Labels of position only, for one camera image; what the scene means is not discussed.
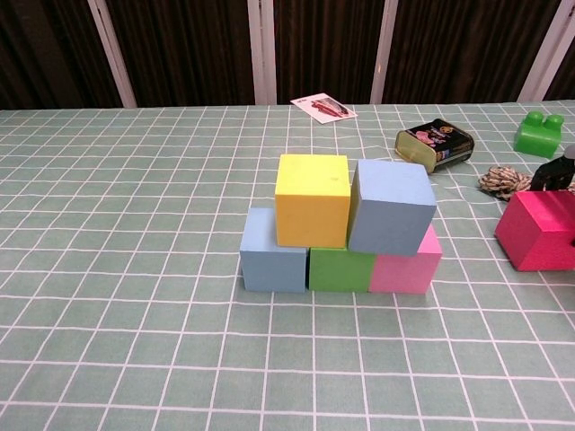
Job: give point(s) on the dark brown pleated curtain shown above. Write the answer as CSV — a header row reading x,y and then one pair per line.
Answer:
x,y
188,54

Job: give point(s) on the white frame post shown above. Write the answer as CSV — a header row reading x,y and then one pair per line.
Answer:
x,y
547,54
112,54
384,54
264,54

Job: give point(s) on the black printed tin can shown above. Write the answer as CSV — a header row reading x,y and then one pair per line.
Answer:
x,y
431,143

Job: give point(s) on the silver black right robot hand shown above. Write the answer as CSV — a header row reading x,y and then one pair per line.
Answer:
x,y
559,173

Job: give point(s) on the magenta red foam cube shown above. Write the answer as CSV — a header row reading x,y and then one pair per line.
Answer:
x,y
543,242

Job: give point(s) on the yellow foam cube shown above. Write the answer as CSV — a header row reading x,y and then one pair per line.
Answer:
x,y
310,215

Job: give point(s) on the green foam cube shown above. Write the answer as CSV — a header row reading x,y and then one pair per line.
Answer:
x,y
341,269

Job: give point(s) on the green checked tablecloth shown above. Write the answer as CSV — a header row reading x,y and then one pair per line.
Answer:
x,y
269,359

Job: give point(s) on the light blue foam cube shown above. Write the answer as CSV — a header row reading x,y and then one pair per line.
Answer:
x,y
386,224
269,269

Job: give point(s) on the green studded toy brick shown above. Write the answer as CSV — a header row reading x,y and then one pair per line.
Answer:
x,y
536,139

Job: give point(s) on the white playing card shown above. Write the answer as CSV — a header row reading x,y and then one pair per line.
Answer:
x,y
325,108

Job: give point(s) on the pink foam cube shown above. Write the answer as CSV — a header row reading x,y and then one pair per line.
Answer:
x,y
404,274

